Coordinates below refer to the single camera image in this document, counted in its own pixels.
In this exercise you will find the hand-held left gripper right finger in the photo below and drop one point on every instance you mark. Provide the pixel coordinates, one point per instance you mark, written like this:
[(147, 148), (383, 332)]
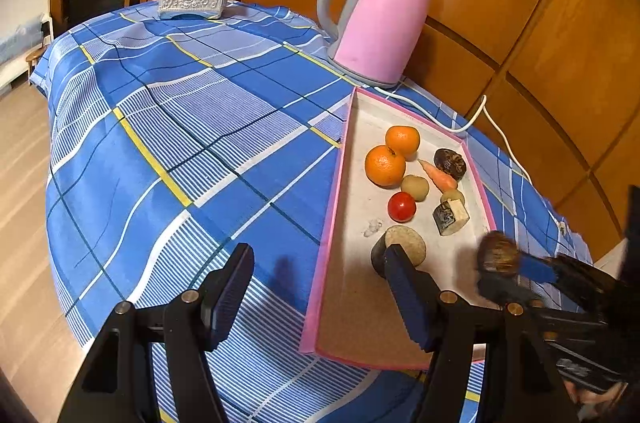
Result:
[(407, 298)]

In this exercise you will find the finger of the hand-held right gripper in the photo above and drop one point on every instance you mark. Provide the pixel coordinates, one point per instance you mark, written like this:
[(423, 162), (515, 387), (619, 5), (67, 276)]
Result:
[(537, 270), (500, 292)]

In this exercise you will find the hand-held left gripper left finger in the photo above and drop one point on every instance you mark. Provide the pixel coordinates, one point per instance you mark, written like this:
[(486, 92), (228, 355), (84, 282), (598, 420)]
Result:
[(232, 298)]

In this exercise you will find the dark brown fruit half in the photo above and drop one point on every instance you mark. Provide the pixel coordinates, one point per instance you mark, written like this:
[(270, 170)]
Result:
[(497, 253), (450, 164)]

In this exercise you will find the pink-rimmed white tray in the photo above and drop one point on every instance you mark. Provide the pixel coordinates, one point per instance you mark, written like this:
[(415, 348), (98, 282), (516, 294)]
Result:
[(360, 303)]

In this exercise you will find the round beige-topped dark slice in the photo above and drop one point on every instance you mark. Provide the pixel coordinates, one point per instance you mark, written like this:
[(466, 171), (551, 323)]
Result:
[(400, 240)]

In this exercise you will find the white chunk with dark rind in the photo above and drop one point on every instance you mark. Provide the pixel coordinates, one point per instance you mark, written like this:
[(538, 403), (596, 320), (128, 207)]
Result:
[(450, 218)]

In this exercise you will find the red cherry tomato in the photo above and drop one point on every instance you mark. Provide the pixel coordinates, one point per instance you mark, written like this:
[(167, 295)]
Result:
[(402, 207)]

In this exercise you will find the small beige round fruit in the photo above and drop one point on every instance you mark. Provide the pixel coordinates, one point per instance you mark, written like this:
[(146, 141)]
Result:
[(453, 196)]

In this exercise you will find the small carrot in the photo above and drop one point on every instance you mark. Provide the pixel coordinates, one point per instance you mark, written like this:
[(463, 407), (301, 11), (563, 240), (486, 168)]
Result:
[(437, 175)]

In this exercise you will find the large orange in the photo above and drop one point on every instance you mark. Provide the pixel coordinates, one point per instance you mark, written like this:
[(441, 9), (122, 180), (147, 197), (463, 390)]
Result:
[(384, 166)]

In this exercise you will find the small orange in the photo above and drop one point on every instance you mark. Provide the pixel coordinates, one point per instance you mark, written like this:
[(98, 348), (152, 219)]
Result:
[(403, 140)]

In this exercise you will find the white crumpled scrap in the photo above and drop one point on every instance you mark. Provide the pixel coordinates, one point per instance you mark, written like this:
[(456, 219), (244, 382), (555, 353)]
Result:
[(372, 228)]

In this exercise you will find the blue plaid tablecloth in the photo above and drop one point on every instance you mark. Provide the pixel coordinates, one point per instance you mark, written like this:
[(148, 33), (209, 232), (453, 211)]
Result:
[(175, 143)]

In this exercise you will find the pink electric kettle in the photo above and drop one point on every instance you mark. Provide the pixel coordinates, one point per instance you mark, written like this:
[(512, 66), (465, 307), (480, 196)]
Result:
[(380, 28)]

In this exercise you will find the small wooden stool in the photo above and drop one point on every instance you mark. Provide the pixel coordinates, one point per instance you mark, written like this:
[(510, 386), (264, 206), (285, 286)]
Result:
[(35, 54)]

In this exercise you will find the white low furniture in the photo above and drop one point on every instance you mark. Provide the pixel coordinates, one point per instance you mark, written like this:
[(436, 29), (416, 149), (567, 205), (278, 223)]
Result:
[(15, 48)]

